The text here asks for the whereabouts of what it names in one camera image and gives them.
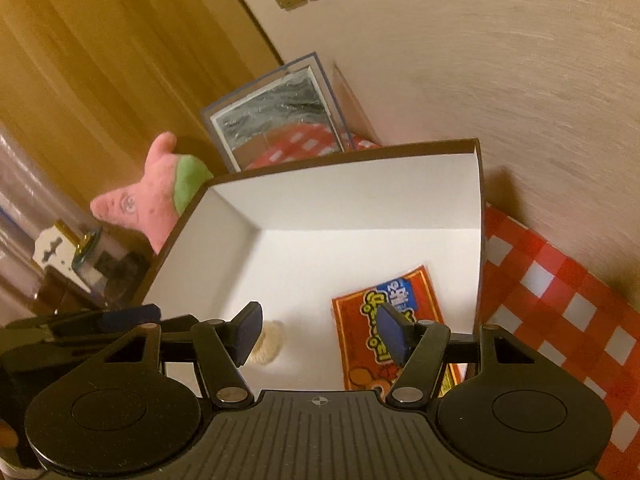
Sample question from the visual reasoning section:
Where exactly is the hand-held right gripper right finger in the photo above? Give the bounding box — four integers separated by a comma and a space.
375, 304, 556, 408

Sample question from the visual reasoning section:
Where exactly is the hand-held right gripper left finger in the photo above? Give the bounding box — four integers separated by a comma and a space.
87, 302, 264, 408

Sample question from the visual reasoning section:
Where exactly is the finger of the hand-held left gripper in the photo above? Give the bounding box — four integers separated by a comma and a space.
30, 330, 132, 350
0, 304, 162, 335

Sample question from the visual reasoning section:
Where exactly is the beige round scrubber puff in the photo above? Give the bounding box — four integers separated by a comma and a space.
247, 321, 287, 367

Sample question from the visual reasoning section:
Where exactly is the orange snack packet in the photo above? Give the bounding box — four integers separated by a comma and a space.
331, 264, 463, 393

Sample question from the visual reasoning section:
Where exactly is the white cardboard box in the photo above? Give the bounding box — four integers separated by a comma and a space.
129, 138, 486, 396

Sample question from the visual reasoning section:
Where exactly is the dark brown wooden stand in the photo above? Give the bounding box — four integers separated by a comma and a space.
34, 269, 107, 313

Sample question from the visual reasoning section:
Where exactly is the glass jar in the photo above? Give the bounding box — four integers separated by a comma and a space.
72, 227, 151, 309

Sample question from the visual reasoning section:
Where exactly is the white wooden ornament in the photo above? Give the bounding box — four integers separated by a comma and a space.
32, 225, 77, 279

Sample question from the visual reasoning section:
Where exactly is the pink starfish plush toy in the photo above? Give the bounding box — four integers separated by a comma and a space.
90, 131, 215, 255

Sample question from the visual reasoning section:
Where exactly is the sheer curtain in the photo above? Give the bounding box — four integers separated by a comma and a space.
0, 120, 96, 323

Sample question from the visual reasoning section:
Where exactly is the red checkered tablecloth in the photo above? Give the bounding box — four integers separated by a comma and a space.
345, 132, 640, 480

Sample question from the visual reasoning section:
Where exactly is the wooden door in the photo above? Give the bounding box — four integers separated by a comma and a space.
0, 0, 287, 221

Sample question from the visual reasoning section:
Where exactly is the clear acrylic picture frame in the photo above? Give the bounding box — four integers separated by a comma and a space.
200, 51, 382, 173

